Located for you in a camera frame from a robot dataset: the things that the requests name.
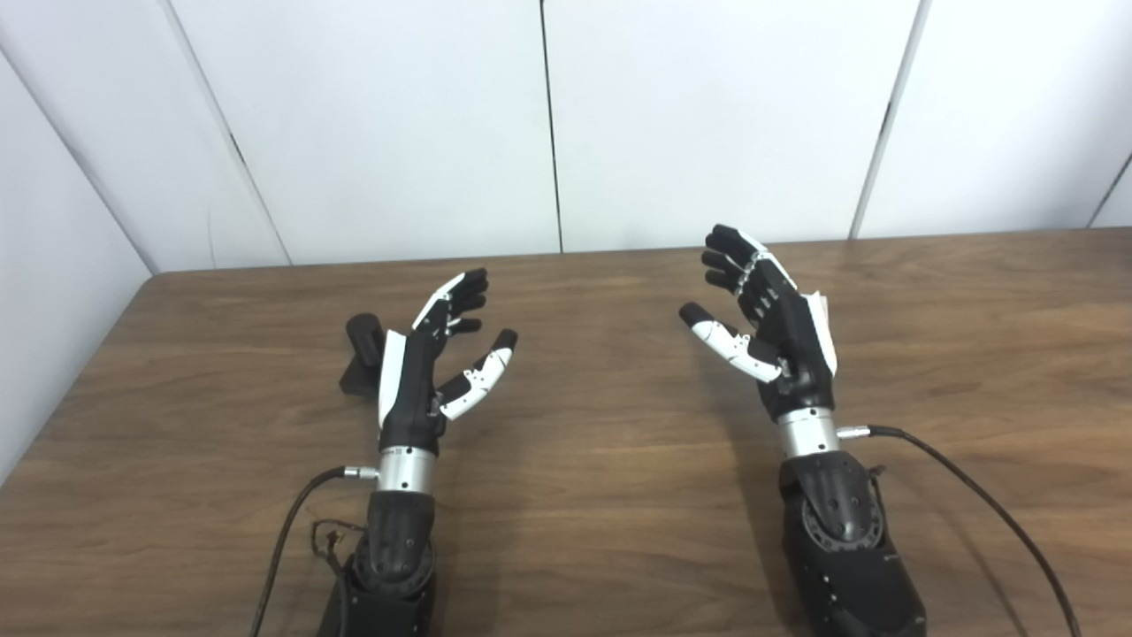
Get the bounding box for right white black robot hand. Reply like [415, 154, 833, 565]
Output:
[678, 224, 838, 422]

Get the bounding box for black peg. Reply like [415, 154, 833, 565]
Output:
[339, 314, 388, 397]

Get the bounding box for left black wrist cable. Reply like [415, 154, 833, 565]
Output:
[250, 466, 381, 637]

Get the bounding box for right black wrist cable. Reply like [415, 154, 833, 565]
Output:
[836, 425, 1082, 637]

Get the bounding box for left thin wrist wires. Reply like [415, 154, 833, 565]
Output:
[311, 520, 368, 569]

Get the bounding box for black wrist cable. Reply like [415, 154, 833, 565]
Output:
[250, 466, 381, 637]
[836, 425, 1082, 637]

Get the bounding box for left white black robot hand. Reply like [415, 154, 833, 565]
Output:
[378, 268, 519, 457]

